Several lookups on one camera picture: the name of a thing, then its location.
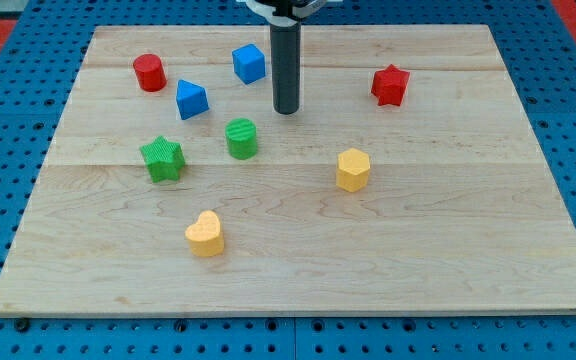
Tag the red star block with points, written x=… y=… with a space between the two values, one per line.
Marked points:
x=389 y=85

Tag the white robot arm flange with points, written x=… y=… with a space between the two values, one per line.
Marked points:
x=286 y=13

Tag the green star block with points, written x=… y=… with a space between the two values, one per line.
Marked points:
x=163 y=159

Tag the yellow hexagon block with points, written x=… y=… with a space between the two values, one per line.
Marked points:
x=353 y=170

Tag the green cylinder block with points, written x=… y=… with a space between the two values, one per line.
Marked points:
x=241 y=138

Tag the yellow heart block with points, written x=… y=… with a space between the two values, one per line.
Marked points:
x=205 y=236

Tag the wooden board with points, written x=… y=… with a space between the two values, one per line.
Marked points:
x=461 y=215

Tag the blue cube block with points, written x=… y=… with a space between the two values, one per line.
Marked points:
x=249 y=63

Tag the blue triangular prism block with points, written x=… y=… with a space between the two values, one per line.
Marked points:
x=191 y=99

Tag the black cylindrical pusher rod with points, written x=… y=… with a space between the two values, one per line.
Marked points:
x=285 y=61

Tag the red cylinder block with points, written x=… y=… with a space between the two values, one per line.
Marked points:
x=150 y=72

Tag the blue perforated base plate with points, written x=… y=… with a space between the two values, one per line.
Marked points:
x=42 y=44

